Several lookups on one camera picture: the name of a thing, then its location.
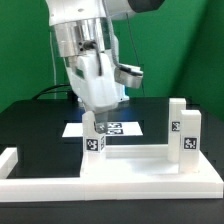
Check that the white U-shaped frame fence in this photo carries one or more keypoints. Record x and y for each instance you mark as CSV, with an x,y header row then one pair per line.
x,y
88,188

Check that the marker tag sheet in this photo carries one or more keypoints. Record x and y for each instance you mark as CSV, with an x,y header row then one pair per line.
x,y
114,129

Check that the white desk top tray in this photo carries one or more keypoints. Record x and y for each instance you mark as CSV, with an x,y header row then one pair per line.
x,y
135,162

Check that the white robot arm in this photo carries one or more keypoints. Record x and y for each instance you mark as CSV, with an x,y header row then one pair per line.
x,y
85,39

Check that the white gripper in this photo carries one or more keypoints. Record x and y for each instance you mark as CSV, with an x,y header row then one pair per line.
x,y
93,82

